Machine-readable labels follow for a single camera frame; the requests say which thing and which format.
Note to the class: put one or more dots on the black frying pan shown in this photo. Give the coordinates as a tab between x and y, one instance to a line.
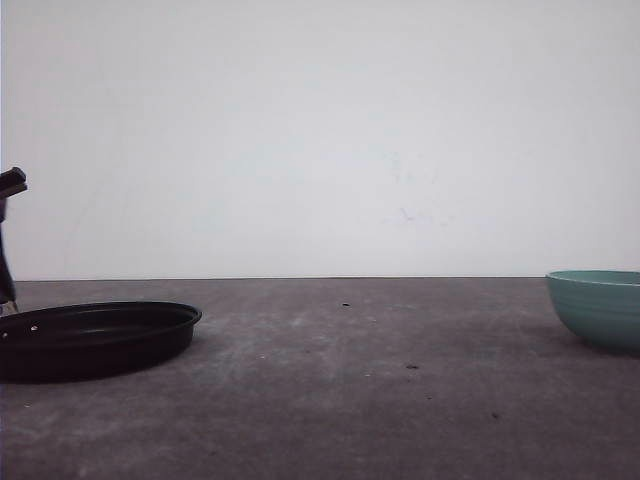
97	340

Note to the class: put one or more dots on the mint green bowl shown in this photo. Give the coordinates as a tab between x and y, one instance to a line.
599	306

